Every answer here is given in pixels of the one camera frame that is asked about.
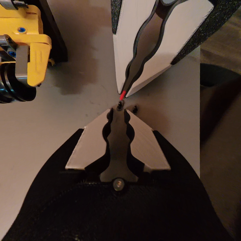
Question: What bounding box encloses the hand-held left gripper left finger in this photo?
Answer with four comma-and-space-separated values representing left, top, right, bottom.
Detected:
65, 108, 114, 171

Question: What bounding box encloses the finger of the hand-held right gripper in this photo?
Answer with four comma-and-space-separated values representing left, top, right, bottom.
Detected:
125, 0, 214, 98
113, 0, 159, 95

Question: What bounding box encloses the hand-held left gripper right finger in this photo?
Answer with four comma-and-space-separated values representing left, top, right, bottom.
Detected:
124, 109, 171, 174

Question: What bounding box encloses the yellow black brick vehicle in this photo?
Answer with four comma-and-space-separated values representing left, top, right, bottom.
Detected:
0, 0, 68, 104

